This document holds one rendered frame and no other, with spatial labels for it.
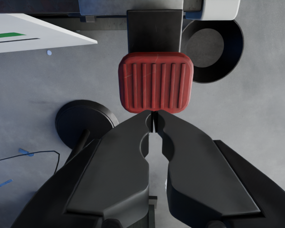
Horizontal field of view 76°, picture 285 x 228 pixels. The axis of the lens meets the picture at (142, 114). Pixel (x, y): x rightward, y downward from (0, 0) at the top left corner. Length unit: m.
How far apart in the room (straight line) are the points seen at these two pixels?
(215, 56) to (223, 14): 0.69
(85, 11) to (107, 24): 0.62
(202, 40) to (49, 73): 0.78
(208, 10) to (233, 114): 0.90
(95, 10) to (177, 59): 0.16
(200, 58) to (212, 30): 0.13
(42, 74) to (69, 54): 0.19
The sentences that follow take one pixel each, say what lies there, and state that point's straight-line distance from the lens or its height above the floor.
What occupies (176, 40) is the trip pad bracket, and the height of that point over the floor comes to 0.70.
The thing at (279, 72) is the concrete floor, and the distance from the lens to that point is 1.17.
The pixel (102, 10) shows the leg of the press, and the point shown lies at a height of 0.64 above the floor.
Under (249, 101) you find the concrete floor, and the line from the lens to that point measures 1.16.
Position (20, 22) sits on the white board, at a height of 0.50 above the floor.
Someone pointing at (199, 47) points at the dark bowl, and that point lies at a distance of 0.96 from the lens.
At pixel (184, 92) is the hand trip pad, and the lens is 0.18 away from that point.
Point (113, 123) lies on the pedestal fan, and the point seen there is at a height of 0.03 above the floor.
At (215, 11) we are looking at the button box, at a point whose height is 0.63.
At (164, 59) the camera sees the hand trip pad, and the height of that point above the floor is 0.76.
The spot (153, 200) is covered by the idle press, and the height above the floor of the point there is 0.03.
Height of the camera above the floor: 0.92
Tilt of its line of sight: 62 degrees down
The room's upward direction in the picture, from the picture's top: 177 degrees counter-clockwise
